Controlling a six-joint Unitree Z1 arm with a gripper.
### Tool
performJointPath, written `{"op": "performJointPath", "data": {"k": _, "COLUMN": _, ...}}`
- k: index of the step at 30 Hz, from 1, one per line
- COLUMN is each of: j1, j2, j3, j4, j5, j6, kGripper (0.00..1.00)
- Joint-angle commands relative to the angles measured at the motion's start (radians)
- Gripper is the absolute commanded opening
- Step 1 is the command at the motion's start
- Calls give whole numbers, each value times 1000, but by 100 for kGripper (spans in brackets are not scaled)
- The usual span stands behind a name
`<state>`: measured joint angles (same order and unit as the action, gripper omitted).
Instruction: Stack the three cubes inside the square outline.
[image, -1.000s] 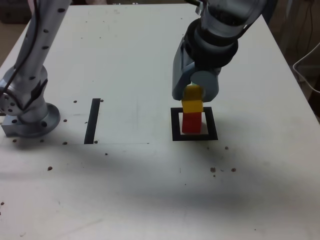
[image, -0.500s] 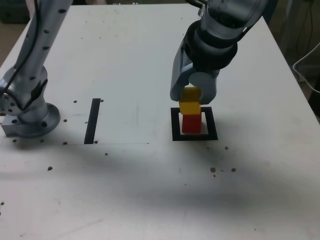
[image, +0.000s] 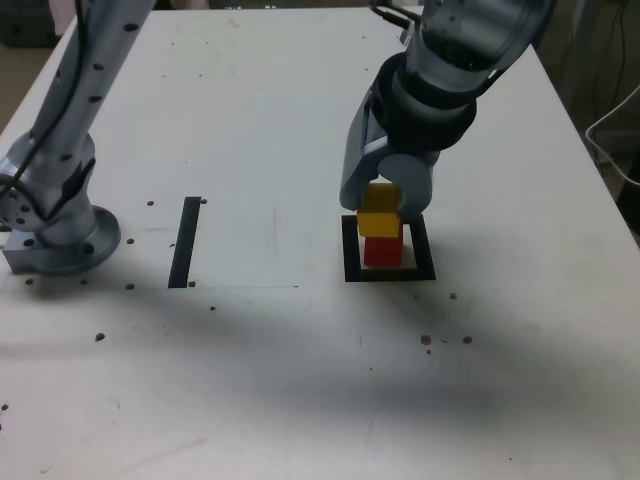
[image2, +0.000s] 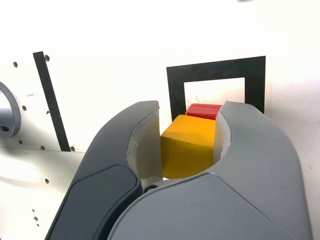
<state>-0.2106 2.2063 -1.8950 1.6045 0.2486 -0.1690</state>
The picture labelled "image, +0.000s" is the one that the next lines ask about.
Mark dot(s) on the red cube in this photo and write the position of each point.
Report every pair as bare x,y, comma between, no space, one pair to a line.
382,252

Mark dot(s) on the black tape strip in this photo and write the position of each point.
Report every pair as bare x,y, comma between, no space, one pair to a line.
184,245

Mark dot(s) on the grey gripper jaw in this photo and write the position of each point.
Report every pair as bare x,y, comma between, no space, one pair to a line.
355,165
412,180

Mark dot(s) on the yellow cube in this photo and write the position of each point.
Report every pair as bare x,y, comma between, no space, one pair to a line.
377,222

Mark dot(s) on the dark background crate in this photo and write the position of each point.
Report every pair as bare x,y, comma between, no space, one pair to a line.
25,25

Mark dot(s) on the black tape square outline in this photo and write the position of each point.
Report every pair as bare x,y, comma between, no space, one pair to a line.
427,250

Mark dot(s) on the small white gripper camera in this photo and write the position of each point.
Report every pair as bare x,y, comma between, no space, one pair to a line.
405,36

